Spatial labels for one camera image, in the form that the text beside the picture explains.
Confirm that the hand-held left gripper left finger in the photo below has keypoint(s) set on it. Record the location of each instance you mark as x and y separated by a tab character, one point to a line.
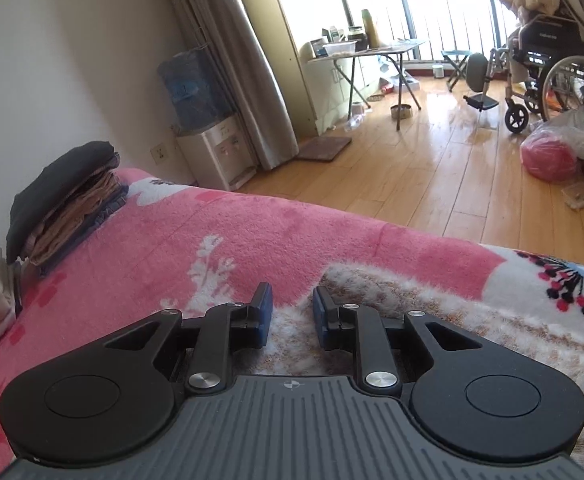
264	317

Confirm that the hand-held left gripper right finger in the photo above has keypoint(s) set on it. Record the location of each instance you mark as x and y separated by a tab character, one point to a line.
322	320

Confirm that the beige houndstooth coat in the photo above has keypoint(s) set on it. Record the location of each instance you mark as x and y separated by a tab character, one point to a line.
521	340

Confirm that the tan folded clothes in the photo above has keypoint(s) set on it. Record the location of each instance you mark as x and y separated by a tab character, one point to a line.
82	215

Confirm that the pink floral blanket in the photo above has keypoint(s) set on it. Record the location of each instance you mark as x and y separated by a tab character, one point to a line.
272	230

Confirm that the white water dispenser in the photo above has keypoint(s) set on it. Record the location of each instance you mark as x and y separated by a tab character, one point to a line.
217	155

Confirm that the brown door mat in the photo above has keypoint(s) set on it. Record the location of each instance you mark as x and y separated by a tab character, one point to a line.
324	147

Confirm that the blue folded jeans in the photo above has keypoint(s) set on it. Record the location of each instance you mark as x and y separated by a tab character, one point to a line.
107	212

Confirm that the metal bowl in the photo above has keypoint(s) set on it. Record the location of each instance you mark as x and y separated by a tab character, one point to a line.
400	112

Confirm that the white cabinet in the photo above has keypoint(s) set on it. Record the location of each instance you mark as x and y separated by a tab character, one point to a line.
329	90

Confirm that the black folded garment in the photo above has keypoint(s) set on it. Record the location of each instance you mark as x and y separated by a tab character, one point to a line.
52	185

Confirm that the grey curtain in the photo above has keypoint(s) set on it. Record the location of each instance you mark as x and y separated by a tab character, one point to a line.
242	60

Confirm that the white basin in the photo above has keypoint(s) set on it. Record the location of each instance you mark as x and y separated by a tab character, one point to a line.
339	48

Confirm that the white cup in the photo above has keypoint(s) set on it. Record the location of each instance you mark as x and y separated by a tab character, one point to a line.
438	71

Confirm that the folding table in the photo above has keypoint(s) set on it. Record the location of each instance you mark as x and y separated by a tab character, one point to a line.
391	50

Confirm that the red-filled plastic bag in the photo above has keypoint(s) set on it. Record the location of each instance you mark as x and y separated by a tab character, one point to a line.
551	155

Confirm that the clear plastic container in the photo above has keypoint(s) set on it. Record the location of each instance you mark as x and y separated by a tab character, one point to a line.
579	195

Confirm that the folding stool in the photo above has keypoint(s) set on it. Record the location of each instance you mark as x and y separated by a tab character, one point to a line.
455	60

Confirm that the brown tall bottle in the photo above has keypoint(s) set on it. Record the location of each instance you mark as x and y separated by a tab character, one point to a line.
370	27

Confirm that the wheelchair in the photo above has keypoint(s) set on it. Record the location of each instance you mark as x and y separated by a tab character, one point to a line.
561	85

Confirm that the balcony railing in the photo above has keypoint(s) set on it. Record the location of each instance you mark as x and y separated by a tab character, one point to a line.
471	5

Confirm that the wall socket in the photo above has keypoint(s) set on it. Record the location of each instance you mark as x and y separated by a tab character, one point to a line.
160	153

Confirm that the cream balcony door frame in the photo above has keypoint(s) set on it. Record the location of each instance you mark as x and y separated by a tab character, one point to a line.
282	35

